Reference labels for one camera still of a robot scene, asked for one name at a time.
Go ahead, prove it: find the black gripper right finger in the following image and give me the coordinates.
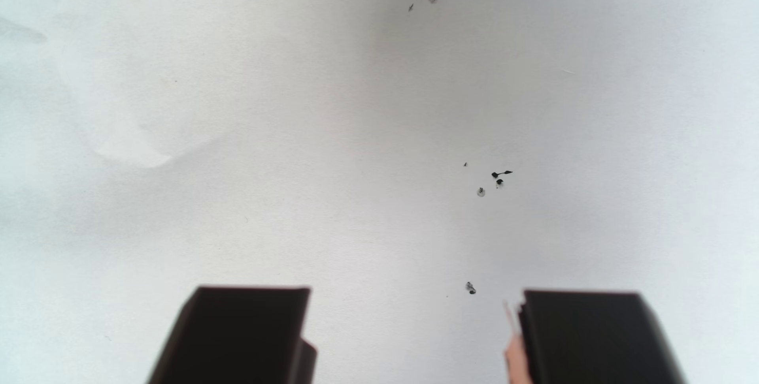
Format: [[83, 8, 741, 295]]
[[517, 289, 687, 384]]

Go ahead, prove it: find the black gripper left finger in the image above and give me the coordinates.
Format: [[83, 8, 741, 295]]
[[147, 286, 318, 384]]

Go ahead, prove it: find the white paper sheet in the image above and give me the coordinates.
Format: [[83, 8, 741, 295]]
[[0, 0, 759, 384]]

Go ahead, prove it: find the thin orange sensor wire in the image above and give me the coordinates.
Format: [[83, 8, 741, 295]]
[[503, 300, 533, 384]]

